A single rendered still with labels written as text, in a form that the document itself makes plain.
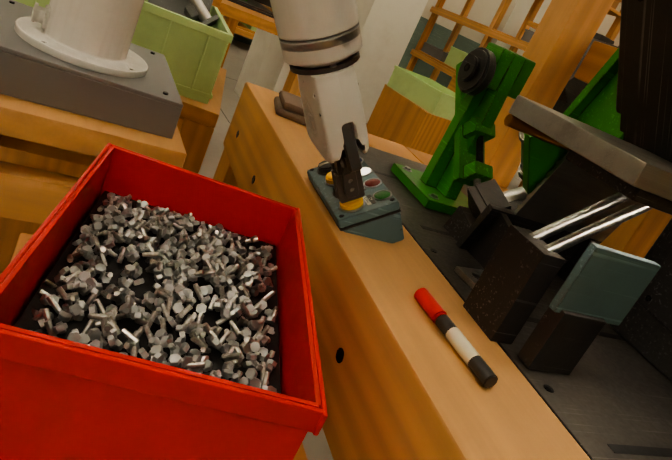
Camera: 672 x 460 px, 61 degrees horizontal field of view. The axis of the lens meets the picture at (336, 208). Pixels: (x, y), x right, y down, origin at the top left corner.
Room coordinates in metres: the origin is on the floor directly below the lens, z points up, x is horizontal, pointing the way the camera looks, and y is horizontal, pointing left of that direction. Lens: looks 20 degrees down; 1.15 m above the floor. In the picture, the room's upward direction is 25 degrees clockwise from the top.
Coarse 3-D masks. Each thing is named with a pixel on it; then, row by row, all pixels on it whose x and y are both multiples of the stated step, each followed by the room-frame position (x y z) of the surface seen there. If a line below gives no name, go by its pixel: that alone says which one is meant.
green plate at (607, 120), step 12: (612, 60) 0.72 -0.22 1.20; (600, 72) 0.72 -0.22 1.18; (612, 72) 0.72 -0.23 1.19; (588, 84) 0.73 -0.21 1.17; (600, 84) 0.72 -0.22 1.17; (612, 84) 0.72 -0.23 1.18; (588, 96) 0.73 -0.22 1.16; (600, 96) 0.72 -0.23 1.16; (612, 96) 0.71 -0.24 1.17; (576, 108) 0.73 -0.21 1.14; (588, 108) 0.73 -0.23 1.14; (600, 108) 0.71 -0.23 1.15; (612, 108) 0.70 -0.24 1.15; (588, 120) 0.72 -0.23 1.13; (600, 120) 0.71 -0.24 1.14; (612, 120) 0.69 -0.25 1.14; (612, 132) 0.68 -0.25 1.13
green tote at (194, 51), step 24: (24, 0) 1.11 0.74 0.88; (48, 0) 1.13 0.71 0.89; (144, 0) 1.57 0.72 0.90; (144, 24) 1.21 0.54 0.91; (168, 24) 1.23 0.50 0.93; (192, 24) 1.25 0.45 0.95; (216, 24) 1.50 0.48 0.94; (168, 48) 1.24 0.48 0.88; (192, 48) 1.26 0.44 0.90; (216, 48) 1.28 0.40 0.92; (192, 72) 1.27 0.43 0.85; (216, 72) 1.29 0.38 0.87; (192, 96) 1.27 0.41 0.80
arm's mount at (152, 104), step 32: (0, 0) 0.88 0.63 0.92; (0, 32) 0.74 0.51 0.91; (0, 64) 0.69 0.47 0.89; (32, 64) 0.71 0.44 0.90; (64, 64) 0.74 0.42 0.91; (160, 64) 0.97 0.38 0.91; (32, 96) 0.71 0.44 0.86; (64, 96) 0.73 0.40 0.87; (96, 96) 0.75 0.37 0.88; (128, 96) 0.77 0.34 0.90; (160, 96) 0.80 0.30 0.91; (160, 128) 0.80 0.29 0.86
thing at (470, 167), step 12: (456, 72) 1.03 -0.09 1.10; (456, 84) 1.02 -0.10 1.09; (456, 96) 1.00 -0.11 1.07; (456, 108) 0.99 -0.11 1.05; (480, 120) 0.95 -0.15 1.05; (456, 132) 0.96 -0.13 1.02; (468, 132) 0.94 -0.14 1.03; (480, 132) 0.94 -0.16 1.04; (492, 132) 0.95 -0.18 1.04; (456, 144) 0.95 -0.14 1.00; (480, 144) 0.93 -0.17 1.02; (456, 156) 0.93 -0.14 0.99; (468, 156) 0.94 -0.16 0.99; (480, 156) 0.92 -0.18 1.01; (456, 168) 0.92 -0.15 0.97; (468, 168) 0.91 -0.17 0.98; (480, 168) 0.90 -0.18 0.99; (492, 168) 0.92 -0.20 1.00; (456, 180) 0.91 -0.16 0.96; (468, 180) 0.91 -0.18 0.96
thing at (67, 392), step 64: (128, 192) 0.54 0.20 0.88; (192, 192) 0.55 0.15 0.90; (64, 256) 0.39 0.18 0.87; (128, 256) 0.42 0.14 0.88; (192, 256) 0.46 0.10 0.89; (256, 256) 0.53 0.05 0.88; (0, 320) 0.28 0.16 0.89; (64, 320) 0.32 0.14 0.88; (128, 320) 0.35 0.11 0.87; (192, 320) 0.37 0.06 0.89; (256, 320) 0.41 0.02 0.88; (0, 384) 0.25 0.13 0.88; (64, 384) 0.26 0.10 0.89; (128, 384) 0.26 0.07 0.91; (192, 384) 0.27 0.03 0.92; (256, 384) 0.34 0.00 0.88; (320, 384) 0.32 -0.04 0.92; (0, 448) 0.25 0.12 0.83; (64, 448) 0.26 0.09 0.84; (128, 448) 0.27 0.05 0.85; (192, 448) 0.28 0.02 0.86; (256, 448) 0.29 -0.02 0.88
